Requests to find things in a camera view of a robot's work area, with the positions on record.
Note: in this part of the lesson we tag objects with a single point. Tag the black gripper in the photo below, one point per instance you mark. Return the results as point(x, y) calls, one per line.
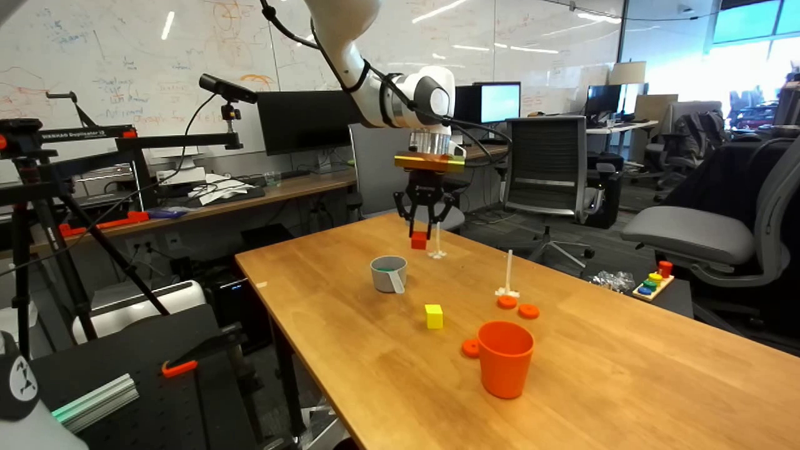
point(427, 187)

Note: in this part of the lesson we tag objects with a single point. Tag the orange block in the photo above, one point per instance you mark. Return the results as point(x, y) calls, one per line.
point(419, 242)

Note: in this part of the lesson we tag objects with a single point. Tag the yellow block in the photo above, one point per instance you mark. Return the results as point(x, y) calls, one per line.
point(434, 319)

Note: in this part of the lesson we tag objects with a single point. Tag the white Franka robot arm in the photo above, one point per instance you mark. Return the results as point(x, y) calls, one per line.
point(350, 50)

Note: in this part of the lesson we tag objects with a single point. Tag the gray office chair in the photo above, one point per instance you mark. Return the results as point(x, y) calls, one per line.
point(690, 234)
point(375, 167)

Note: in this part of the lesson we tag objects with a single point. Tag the small dark monitor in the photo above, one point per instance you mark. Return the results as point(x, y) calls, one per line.
point(469, 104)

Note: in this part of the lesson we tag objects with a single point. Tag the orange disc with hole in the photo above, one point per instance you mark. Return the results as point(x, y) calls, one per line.
point(511, 304)
point(534, 313)
point(469, 349)

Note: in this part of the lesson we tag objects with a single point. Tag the lit white monitor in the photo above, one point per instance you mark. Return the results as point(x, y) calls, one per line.
point(501, 104)

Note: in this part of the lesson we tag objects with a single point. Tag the black mesh office chair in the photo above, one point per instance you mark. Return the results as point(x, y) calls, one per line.
point(550, 164)

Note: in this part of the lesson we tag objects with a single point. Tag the large dark monitor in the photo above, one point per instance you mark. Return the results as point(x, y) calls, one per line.
point(300, 125)

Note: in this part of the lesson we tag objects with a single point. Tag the orange plastic cup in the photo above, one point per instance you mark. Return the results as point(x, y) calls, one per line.
point(502, 365)

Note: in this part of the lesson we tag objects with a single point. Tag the long wooden desk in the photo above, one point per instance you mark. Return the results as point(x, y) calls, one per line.
point(250, 200)

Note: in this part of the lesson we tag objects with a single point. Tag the clear plastic bag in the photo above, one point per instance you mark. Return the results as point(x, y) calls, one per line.
point(612, 282)

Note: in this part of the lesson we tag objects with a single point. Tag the white papers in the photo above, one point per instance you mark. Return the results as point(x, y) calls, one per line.
point(216, 190)

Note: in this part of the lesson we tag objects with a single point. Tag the colourful stacking toy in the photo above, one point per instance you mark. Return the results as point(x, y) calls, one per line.
point(654, 282)

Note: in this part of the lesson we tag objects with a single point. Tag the low black table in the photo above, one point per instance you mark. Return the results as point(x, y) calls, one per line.
point(665, 304)

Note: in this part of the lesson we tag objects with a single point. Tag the white box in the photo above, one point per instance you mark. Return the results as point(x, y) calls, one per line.
point(140, 308)

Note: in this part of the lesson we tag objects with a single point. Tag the black cloth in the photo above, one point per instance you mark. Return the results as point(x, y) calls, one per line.
point(725, 178)

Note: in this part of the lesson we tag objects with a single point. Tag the black equipment case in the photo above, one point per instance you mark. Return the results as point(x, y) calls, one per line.
point(150, 417)

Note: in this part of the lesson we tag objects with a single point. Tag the silver green bar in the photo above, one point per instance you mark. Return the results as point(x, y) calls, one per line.
point(95, 402)

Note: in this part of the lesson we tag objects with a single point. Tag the black cap with logo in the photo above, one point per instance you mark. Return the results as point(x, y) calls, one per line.
point(16, 383)

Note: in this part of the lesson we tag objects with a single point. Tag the black boom camera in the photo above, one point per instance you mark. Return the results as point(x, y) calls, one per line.
point(225, 85)

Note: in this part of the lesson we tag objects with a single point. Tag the black camera tripod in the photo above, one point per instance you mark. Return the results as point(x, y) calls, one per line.
point(50, 215)

